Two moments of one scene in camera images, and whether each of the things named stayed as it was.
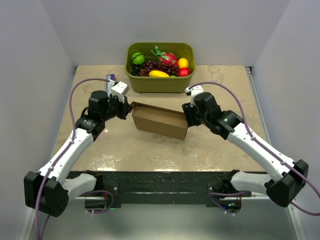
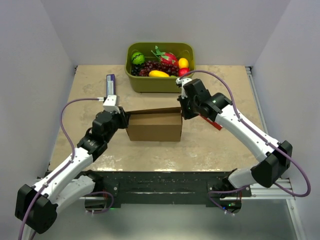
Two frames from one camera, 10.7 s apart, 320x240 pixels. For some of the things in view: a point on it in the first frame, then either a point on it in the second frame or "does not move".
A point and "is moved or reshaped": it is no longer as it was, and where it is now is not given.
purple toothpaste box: (110, 83) does not move
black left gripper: (128, 107) → (123, 116)
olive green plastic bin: (142, 84) does not move
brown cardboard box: (160, 121) is moved or reshaped
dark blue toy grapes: (135, 69) does not move
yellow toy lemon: (183, 63) does not move
